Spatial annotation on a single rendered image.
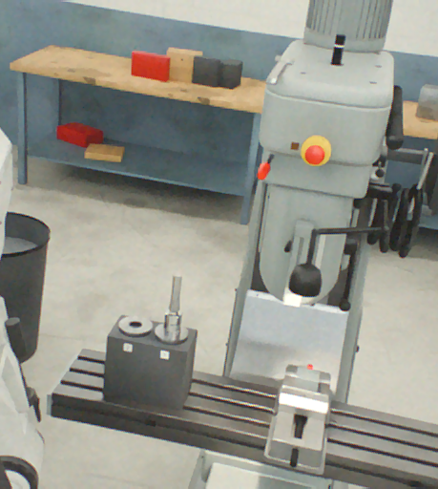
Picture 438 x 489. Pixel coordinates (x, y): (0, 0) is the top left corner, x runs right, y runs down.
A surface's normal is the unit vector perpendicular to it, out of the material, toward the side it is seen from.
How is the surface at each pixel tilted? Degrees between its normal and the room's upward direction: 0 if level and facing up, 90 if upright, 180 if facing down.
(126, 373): 90
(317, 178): 90
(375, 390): 0
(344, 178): 90
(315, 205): 90
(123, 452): 0
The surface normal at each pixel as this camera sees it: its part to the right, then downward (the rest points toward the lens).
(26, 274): 0.71, 0.42
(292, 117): -0.19, 0.40
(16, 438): 0.11, 0.43
